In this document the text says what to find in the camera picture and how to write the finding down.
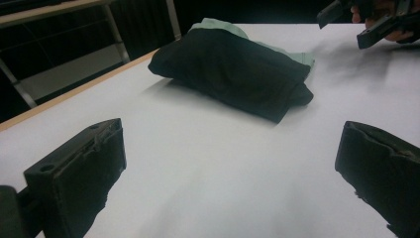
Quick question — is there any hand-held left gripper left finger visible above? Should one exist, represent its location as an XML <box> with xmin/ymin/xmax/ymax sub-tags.
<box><xmin>23</xmin><ymin>117</ymin><xmax>128</xmax><ymax>238</ymax></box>

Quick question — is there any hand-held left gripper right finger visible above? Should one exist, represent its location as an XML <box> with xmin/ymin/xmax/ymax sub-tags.
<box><xmin>334</xmin><ymin>120</ymin><xmax>420</xmax><ymax>238</ymax></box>

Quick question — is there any light green cloth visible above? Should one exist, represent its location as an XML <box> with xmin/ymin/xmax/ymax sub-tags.
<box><xmin>188</xmin><ymin>17</ymin><xmax>316</xmax><ymax>68</ymax></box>

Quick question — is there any black cloth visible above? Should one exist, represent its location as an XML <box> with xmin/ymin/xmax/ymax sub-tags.
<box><xmin>148</xmin><ymin>27</ymin><xmax>315</xmax><ymax>125</ymax></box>

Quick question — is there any metal frame table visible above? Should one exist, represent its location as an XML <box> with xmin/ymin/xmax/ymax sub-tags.
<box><xmin>0</xmin><ymin>0</ymin><xmax>182</xmax><ymax>124</ymax></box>

